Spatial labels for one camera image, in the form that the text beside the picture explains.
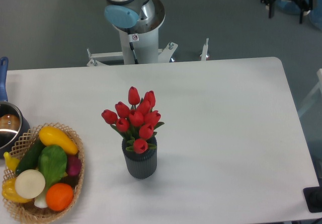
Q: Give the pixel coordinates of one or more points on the orange fruit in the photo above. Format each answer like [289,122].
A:
[59,196]

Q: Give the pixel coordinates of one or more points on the purple red onion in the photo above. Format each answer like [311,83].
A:
[74,166]

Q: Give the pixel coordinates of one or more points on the dark grey ribbed vase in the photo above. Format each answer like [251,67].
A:
[140,157]

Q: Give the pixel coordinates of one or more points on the red tulip bouquet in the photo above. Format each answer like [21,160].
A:
[136,123]

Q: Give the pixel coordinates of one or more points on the blue plastic bag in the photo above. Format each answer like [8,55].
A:
[290,7]

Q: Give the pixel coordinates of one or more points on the yellow squash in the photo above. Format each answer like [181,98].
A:
[50,135]

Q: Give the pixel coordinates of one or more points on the white round onion slice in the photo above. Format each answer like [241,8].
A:
[29,184]

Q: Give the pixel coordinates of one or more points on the dark green cucumber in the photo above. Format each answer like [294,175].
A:
[30,158]

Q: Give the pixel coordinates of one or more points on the yellow bell pepper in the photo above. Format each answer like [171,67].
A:
[9,192]

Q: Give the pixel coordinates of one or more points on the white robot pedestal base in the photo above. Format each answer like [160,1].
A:
[136,49]

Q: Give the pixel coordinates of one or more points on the blue handled saucepan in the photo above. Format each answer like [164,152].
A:
[13,123]

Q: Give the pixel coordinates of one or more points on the white frame at right edge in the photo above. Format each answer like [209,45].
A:
[311,97]

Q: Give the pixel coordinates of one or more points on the black device at table edge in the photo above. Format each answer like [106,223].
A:
[313,198]

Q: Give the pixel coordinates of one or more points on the green lettuce leaf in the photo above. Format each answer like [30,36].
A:
[52,164]

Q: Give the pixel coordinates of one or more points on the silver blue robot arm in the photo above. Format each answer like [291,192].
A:
[141,16]

